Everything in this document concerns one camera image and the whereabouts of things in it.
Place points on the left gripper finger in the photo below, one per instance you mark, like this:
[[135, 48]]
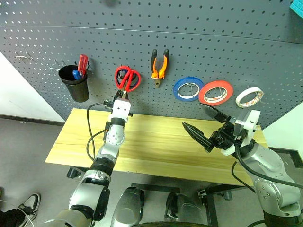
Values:
[[119, 96], [126, 96]]

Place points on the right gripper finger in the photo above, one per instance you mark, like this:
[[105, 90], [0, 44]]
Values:
[[196, 136], [216, 113]]

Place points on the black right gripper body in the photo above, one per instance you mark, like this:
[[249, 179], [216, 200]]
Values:
[[225, 138]]

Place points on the red tape roll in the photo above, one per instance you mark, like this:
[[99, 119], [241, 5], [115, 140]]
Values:
[[203, 93]]

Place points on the white tape roll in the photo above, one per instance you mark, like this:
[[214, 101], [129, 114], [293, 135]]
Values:
[[240, 98]]

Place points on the orange black pliers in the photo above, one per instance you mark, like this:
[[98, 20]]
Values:
[[155, 71]]

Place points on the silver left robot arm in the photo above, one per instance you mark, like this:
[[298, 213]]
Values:
[[114, 137]]

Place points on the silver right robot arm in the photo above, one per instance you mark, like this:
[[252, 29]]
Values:
[[267, 160]]

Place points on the grey metal pegboard wall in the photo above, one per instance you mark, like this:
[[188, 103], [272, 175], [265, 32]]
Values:
[[213, 35]]

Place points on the black cup holder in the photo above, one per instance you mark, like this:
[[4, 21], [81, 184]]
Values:
[[79, 91]]

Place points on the blue tape roll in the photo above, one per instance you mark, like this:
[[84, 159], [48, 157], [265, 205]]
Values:
[[176, 91]]

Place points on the turquoise brick-pattern box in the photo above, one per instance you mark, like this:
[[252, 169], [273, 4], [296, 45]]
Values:
[[297, 7]]

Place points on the black white sneaker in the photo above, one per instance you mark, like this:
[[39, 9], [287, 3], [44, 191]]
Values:
[[30, 203]]

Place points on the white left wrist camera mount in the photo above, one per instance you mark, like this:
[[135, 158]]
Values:
[[120, 111]]

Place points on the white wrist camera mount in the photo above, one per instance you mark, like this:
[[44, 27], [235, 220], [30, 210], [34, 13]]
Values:
[[120, 111], [252, 125]]

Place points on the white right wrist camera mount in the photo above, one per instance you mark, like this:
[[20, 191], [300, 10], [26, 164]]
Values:
[[252, 125]]

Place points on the black metal table frame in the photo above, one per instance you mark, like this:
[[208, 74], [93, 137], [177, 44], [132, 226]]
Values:
[[213, 196]]

